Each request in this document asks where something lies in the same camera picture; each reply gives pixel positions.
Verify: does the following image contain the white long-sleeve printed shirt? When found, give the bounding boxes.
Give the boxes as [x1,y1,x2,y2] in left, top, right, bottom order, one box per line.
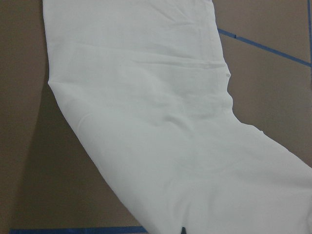
[43,0,312,234]

